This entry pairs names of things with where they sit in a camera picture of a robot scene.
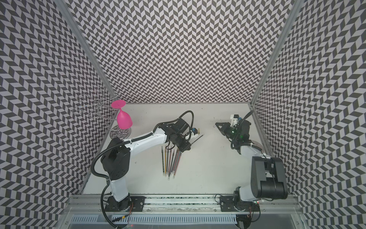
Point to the clear pink glass dish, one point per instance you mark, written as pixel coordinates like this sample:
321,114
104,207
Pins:
258,145

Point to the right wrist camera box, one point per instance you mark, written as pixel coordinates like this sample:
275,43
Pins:
234,119

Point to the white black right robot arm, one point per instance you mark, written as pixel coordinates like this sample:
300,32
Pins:
267,175

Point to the aluminium corner post left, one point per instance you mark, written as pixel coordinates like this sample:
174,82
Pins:
64,10

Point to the pink plastic wine glass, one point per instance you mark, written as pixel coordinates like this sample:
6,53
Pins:
124,120

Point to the black pencil purple cap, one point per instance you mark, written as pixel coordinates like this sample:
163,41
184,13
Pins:
167,160

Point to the aluminium corner post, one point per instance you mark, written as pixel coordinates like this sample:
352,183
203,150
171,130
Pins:
277,49
64,10

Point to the aluminium corner post right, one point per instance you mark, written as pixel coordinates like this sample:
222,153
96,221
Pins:
277,49

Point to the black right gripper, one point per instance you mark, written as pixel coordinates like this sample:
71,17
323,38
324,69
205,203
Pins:
224,124

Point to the wire glass rack stand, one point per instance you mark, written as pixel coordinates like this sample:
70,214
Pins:
98,105

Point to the teal pencil clear cap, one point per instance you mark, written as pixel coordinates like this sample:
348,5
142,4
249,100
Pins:
178,154

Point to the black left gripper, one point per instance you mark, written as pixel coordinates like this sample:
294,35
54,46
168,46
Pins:
187,147

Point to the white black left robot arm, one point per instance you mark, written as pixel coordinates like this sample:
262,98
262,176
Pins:
113,163

